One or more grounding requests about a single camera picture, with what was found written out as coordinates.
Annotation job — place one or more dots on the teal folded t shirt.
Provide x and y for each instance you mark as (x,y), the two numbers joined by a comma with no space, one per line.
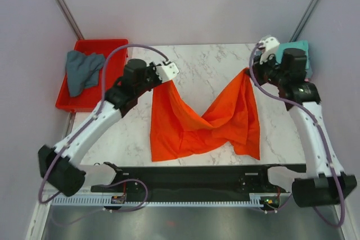
(301,44)

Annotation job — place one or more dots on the grey crumpled t shirt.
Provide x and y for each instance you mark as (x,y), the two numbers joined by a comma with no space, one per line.
(82,71)

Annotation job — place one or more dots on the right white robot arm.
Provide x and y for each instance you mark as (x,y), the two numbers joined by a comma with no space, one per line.
(325,181)

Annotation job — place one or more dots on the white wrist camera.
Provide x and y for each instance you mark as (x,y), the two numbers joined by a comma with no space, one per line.
(167,71)
(268,46)

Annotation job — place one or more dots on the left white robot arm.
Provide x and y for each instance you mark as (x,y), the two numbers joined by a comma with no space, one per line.
(58,165)

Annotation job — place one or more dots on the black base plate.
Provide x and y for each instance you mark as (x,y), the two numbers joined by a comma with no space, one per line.
(193,183)

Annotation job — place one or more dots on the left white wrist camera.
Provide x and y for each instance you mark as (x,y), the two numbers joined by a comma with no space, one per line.
(167,71)

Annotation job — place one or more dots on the aluminium frame rail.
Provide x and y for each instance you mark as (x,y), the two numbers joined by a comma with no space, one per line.
(38,221)

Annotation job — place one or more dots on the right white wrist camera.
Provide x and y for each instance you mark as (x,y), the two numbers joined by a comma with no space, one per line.
(268,46)

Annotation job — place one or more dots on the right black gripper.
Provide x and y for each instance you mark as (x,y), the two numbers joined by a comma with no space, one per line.
(257,68)

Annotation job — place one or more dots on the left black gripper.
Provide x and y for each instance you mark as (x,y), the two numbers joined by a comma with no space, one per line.
(151,68)

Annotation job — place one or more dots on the white slotted cable duct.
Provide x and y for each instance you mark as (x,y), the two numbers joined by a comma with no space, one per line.
(110,201)

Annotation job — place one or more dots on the orange t shirt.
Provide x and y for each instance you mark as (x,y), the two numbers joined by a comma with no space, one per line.
(177,131)

